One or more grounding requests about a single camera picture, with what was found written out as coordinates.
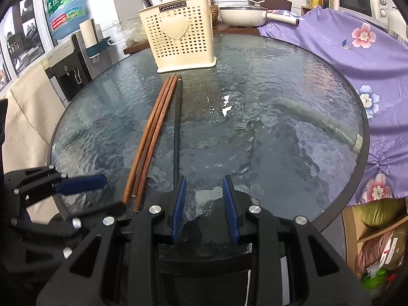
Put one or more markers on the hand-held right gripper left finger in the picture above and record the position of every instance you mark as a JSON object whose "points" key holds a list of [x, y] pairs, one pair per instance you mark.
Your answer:
{"points": [[178, 210]]}

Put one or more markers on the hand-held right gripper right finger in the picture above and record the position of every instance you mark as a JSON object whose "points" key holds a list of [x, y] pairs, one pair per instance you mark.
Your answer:
{"points": [[230, 210]]}

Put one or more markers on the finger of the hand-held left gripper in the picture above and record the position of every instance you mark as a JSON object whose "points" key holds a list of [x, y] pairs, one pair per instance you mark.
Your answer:
{"points": [[102, 210], [83, 185]]}

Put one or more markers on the brown wooden chopstick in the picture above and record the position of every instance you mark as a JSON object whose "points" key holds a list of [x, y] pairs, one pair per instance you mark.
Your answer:
{"points": [[148, 137], [156, 140]]}

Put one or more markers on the black chopstick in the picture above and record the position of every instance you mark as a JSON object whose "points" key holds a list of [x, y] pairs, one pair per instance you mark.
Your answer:
{"points": [[177, 127]]}

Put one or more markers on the cream perforated utensil holder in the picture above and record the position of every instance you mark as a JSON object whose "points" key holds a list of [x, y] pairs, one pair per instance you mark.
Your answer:
{"points": [[178, 44]]}

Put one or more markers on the round glass table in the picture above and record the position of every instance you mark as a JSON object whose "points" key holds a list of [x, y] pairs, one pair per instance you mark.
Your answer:
{"points": [[255, 134]]}

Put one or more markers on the water dispenser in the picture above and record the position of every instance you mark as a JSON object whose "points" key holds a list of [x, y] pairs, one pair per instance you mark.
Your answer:
{"points": [[63, 70]]}

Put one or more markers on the light wooden shelf unit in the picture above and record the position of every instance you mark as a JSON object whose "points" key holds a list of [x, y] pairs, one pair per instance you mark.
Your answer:
{"points": [[349, 223]]}

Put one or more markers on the teal paper towel holder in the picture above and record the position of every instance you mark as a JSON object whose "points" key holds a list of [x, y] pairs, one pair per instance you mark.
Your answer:
{"points": [[98, 48]]}

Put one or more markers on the olive green bag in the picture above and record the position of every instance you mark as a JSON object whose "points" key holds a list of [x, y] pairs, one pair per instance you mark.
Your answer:
{"points": [[379, 212]]}

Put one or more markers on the reddish plastic bag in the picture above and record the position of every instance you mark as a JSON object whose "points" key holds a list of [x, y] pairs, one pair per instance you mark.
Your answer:
{"points": [[376, 248]]}

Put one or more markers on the white paper towel roll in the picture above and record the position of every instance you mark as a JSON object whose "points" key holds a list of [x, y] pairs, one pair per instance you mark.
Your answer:
{"points": [[86, 33]]}

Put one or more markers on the clear plastic bag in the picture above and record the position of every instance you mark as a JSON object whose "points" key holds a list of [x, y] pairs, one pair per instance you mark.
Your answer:
{"points": [[127, 33]]}

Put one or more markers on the bright green plastic bag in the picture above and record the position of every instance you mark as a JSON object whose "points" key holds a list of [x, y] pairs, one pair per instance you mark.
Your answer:
{"points": [[376, 280]]}

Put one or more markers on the blue water jug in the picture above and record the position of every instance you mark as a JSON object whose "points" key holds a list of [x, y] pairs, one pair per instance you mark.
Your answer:
{"points": [[65, 9]]}

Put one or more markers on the cream pan with glass lid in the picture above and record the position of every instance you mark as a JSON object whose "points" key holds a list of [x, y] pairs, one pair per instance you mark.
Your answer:
{"points": [[239, 17]]}

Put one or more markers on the purple floral cloth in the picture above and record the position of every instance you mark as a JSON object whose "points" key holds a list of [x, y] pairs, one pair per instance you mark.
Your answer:
{"points": [[366, 70]]}

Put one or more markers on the small wooden box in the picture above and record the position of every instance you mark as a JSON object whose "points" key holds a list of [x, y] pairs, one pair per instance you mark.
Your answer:
{"points": [[305, 10]]}

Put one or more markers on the white microwave oven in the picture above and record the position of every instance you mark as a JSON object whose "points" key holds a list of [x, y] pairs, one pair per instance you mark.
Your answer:
{"points": [[353, 1]]}

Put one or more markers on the black-and-white wall photos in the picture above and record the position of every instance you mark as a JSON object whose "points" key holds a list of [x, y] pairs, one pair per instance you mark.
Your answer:
{"points": [[27, 28]]}

